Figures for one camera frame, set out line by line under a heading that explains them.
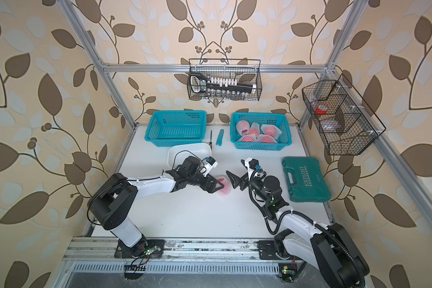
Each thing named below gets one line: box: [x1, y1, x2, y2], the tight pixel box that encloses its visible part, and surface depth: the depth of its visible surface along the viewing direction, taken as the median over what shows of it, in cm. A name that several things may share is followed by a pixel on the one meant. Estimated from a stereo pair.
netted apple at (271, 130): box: [260, 124, 283, 140], surface depth 111 cm
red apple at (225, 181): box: [217, 176, 230, 192], surface depth 87 cm
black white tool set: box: [190, 73, 257, 93], surface depth 84 cm
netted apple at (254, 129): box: [249, 122, 260, 137], surface depth 111 cm
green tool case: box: [282, 156, 332, 203], surface depth 91 cm
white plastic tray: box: [167, 142, 212, 170], surface depth 104 cm
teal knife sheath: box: [216, 128, 225, 147], surface depth 118 cm
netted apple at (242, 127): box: [235, 120, 251, 136], surface depth 111 cm
